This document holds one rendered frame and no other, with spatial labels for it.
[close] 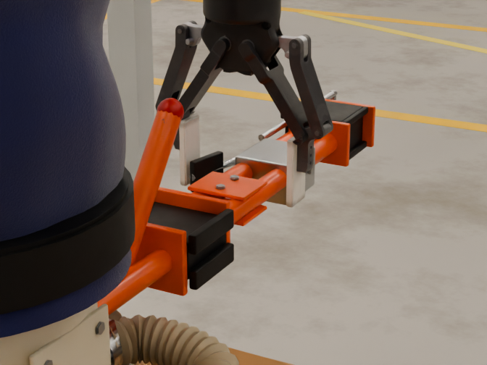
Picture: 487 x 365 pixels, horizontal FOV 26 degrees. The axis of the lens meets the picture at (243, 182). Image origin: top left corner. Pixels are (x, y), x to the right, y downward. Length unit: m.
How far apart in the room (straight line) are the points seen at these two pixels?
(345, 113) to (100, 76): 0.61
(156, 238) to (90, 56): 0.30
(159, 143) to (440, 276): 2.51
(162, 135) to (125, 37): 3.02
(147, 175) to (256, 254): 2.56
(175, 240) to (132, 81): 3.07
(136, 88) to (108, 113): 3.30
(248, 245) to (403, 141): 1.25
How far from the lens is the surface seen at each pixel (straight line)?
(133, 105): 3.96
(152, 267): 0.87
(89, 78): 0.62
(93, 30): 0.65
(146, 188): 0.88
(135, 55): 3.91
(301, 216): 3.73
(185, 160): 1.09
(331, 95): 1.31
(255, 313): 3.08
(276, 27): 1.01
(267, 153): 1.10
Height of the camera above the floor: 1.46
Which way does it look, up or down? 21 degrees down
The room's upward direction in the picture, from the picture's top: straight up
